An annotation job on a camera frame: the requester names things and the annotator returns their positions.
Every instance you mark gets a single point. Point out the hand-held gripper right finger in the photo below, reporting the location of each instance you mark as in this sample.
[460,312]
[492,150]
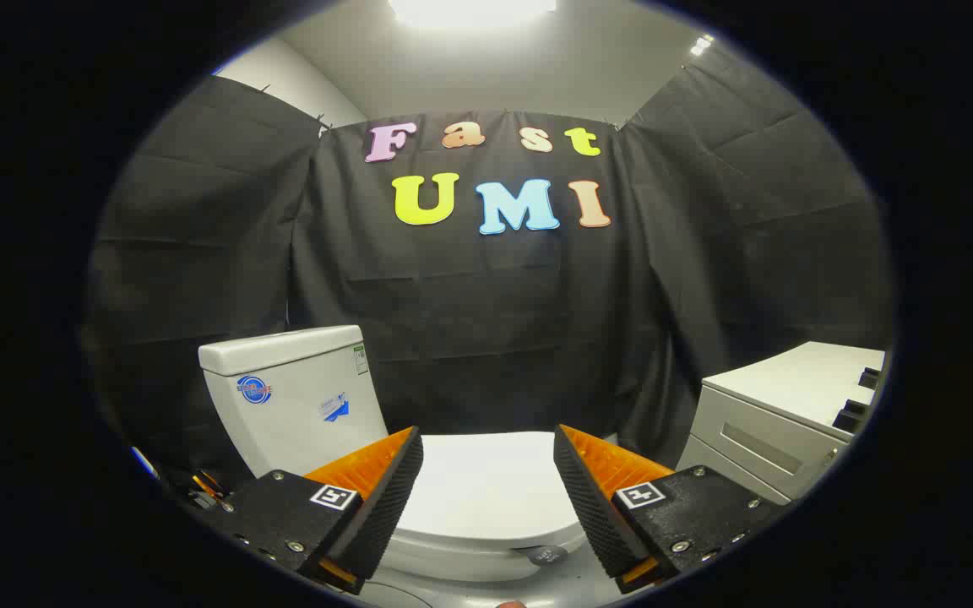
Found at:
[592,507]

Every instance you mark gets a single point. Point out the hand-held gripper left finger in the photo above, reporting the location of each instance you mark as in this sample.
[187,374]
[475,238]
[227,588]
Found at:
[389,498]

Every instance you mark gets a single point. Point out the white toilet lid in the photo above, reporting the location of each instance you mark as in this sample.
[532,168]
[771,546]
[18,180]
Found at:
[495,490]

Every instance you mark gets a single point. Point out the white ceramic toilet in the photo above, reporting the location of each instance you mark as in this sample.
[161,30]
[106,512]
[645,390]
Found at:
[292,414]

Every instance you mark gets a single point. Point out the grey cabinet with white top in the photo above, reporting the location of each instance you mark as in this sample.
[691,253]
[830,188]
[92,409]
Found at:
[748,422]

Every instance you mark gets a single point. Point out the orange and black tool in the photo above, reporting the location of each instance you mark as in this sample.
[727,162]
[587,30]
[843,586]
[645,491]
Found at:
[206,485]

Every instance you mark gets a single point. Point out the black backdrop cloth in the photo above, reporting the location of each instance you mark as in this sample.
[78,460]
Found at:
[486,321]

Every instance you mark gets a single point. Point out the small black block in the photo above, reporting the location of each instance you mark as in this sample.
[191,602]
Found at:
[853,416]
[870,378]

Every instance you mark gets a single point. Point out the small ceiling spot light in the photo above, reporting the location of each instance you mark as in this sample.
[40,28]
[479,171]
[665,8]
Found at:
[700,45]

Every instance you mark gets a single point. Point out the bright ceiling light panel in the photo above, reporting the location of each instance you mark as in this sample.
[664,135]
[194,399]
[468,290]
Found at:
[470,10]

